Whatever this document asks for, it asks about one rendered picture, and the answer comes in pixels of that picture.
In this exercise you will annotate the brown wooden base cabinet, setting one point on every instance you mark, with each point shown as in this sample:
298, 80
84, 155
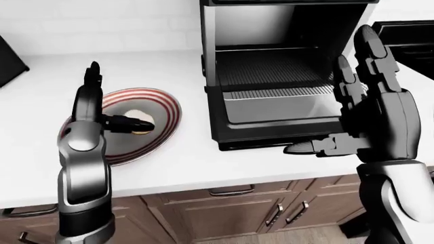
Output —
210, 218

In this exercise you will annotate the round bread slice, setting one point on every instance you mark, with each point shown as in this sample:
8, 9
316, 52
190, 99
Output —
137, 114

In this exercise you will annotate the black toaster oven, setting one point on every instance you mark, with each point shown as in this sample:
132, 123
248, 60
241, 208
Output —
271, 33

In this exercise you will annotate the metal toaster oven rack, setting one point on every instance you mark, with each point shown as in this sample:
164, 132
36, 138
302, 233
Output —
271, 68

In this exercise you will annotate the black stove appliance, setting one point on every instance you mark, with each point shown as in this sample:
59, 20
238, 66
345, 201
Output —
410, 43

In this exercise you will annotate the red striped round plate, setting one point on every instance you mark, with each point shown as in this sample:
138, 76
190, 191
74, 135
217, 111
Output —
162, 111

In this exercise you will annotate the flat black board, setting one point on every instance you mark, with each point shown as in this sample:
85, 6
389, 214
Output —
8, 63

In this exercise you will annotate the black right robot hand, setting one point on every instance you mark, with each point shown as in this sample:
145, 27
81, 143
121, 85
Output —
395, 122

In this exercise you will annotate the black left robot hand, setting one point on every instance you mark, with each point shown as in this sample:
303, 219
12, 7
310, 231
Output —
87, 101

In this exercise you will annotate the open toaster oven door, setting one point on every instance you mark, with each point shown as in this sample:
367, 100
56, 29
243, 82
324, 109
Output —
278, 114

